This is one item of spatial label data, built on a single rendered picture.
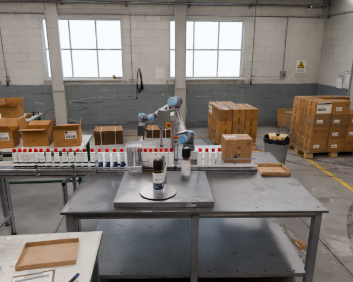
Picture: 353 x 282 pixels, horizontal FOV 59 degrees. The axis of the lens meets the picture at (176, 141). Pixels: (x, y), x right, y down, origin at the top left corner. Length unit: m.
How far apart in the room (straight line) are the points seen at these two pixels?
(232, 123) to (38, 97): 5.16
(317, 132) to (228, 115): 1.75
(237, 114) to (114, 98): 3.58
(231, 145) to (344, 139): 3.87
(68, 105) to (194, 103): 3.41
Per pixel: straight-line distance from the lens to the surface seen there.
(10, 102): 7.14
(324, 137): 6.70
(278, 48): 9.17
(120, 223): 3.56
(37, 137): 4.62
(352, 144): 7.08
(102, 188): 2.92
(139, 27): 8.49
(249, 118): 6.70
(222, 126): 6.55
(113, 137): 7.16
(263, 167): 3.47
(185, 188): 2.74
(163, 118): 3.08
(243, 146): 3.45
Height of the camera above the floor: 2.02
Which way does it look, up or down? 16 degrees down
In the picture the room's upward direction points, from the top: straight up
